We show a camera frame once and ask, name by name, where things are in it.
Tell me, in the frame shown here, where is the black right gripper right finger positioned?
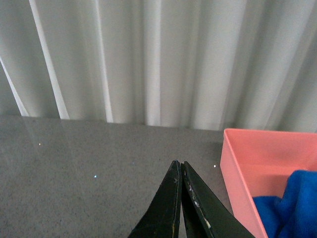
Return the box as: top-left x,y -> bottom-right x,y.
181,162 -> 253,238

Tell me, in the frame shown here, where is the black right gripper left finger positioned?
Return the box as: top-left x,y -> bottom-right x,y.
129,161 -> 182,238

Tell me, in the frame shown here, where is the blue microfiber cloth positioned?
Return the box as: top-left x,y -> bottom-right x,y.
253,170 -> 317,238

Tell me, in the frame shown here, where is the pink plastic bin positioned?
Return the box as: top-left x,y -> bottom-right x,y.
220,128 -> 317,238

